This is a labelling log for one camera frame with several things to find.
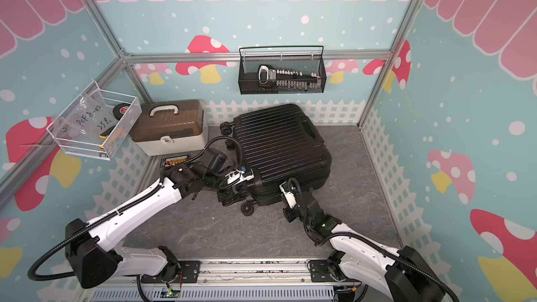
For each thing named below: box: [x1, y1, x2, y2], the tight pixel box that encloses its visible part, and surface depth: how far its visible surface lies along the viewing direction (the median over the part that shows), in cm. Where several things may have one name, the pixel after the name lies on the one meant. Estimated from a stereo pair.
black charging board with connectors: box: [160, 154, 191, 169], surface depth 105 cm
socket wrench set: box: [257, 64, 321, 93], surface depth 91 cm
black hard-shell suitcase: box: [220, 103, 333, 206], surface depth 86 cm
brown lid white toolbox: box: [129, 99, 207, 157], surface depth 102 cm
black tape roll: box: [112, 102, 131, 121], surface depth 81 cm
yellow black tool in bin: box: [99, 125, 117, 149], surface depth 66 cm
